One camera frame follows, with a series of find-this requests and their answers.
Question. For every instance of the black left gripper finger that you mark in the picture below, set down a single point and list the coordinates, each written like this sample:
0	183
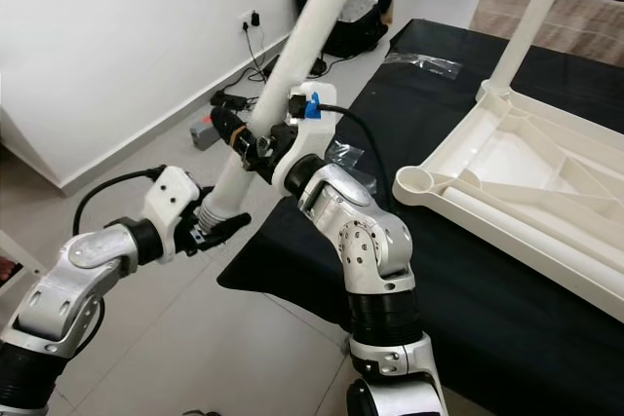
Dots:
232	226

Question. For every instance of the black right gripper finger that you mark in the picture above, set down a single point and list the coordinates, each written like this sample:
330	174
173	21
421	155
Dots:
227	126

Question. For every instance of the grey box with red label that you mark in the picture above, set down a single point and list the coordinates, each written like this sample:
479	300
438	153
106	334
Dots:
205	132

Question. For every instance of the black power strip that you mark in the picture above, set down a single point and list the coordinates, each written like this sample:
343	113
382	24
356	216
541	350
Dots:
229	99

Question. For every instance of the clear plastic tape patch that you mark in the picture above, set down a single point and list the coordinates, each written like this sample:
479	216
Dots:
343	155

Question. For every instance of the black open suitcase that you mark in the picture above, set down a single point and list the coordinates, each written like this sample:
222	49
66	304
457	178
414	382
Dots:
361	31

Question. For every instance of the white plastic table top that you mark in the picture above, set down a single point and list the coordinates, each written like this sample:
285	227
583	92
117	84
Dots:
507	153

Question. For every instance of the black tablecloth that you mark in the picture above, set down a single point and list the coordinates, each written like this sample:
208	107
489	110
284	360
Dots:
497	338

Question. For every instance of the beige cloth covered stand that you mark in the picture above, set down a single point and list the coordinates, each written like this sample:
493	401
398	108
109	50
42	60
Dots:
585	21

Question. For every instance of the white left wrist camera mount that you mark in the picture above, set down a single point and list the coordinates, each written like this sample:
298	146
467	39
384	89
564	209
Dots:
175	200

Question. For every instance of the white wall socket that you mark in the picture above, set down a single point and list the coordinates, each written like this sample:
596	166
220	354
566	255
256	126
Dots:
252	19

